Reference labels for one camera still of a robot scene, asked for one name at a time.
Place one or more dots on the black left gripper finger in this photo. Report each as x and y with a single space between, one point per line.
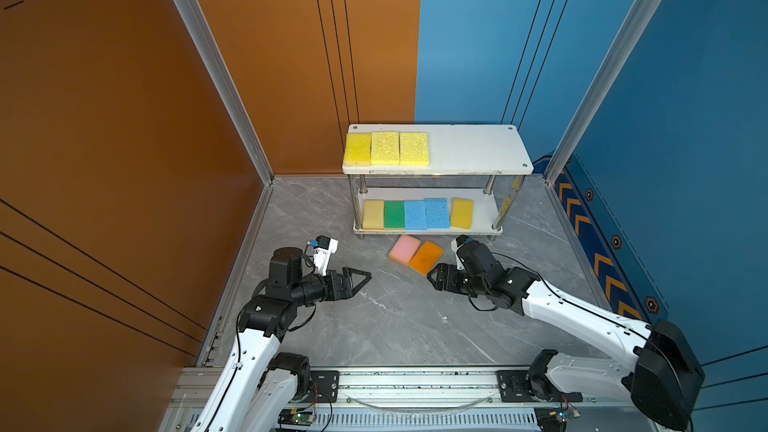
348 290
351 275

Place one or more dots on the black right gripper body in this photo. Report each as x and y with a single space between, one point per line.
455 281

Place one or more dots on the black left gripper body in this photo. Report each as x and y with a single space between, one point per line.
332 294

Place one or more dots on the blue sponge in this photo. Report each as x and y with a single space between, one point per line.
415 215
437 214

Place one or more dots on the pale yellow sponge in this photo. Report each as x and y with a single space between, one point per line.
373 215

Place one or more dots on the green sponge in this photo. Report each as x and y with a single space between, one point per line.
394 215

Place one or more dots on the bright yellow sponge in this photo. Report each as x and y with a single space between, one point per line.
358 150

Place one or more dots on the lime porous sponge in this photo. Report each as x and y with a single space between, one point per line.
385 148
414 149

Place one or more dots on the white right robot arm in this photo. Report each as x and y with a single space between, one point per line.
651 366

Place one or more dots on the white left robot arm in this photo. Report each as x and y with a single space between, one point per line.
259 381

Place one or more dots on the white two-tier shelf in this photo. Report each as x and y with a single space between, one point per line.
496 152

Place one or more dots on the orange sponge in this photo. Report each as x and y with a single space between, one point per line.
426 258

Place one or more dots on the pink sponge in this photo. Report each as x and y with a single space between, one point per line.
404 250

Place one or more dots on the green circuit board left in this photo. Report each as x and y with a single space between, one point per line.
289 418

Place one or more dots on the green circuit board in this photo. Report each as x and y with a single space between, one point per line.
555 419
289 418

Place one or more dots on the green circuit board right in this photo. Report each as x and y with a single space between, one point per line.
555 419

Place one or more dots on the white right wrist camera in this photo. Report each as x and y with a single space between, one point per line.
456 244

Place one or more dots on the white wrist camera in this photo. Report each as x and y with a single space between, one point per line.
320 251
456 244

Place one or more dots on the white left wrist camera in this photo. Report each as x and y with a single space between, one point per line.
320 251

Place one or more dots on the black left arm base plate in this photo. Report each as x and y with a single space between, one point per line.
323 382

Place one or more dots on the aluminium front rail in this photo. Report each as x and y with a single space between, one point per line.
449 398

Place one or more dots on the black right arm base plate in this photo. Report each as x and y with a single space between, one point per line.
517 386

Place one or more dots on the aluminium corner post left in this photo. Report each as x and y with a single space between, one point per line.
203 38

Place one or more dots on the aluminium corner post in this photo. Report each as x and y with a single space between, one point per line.
203 38
631 30

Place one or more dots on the aluminium corner post right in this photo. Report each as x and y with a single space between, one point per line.
631 30

